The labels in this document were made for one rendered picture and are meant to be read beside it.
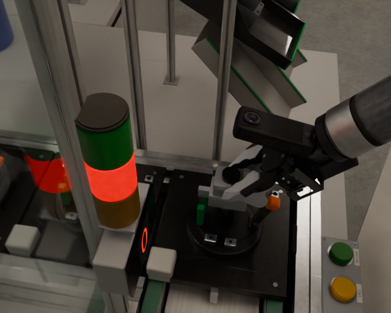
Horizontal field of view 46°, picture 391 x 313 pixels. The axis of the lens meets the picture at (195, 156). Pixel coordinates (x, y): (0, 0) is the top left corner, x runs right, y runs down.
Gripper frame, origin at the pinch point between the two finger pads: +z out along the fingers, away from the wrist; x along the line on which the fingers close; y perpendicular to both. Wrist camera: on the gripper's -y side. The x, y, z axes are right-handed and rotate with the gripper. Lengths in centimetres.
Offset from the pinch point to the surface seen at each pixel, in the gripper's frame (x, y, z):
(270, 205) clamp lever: -1.0, 8.2, -2.2
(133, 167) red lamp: -19.1, -22.4, -12.9
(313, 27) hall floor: 226, 101, 62
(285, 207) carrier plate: 6.4, 17.5, 2.8
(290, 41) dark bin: 28.5, 0.4, -11.7
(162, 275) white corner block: -12.1, 1.8, 15.2
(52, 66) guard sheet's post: -20.2, -34.4, -19.2
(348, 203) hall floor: 85, 113, 51
